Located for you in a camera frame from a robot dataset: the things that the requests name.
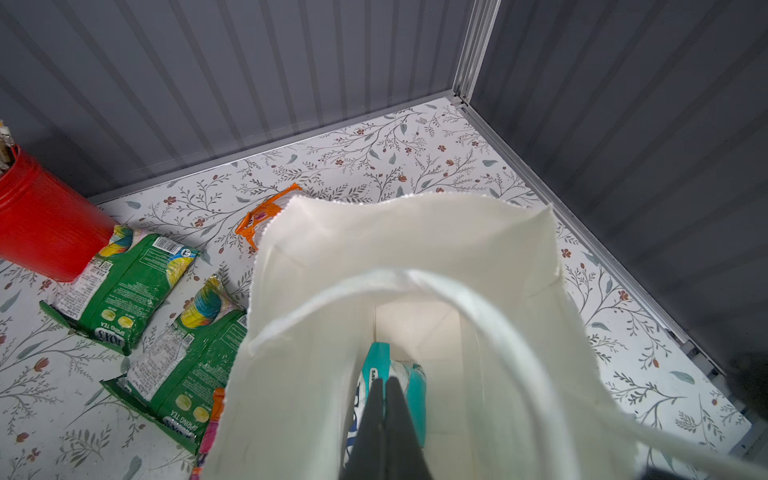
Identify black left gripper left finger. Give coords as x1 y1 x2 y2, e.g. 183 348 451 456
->
340 379 386 480

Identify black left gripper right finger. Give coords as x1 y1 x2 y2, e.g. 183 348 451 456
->
384 377 433 480

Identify teal snack packet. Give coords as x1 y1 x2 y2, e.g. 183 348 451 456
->
344 341 428 466

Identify white printed paper bag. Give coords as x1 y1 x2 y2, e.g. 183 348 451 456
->
203 193 767 479

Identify green Fox's packet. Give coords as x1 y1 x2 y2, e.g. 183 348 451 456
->
40 225 199 356
101 275 247 454

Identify orange snack packet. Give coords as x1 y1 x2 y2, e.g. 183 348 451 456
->
235 184 306 251

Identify red pen cup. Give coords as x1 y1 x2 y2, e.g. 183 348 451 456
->
0 146 116 282

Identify pens in cup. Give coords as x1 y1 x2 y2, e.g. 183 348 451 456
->
0 121 16 174

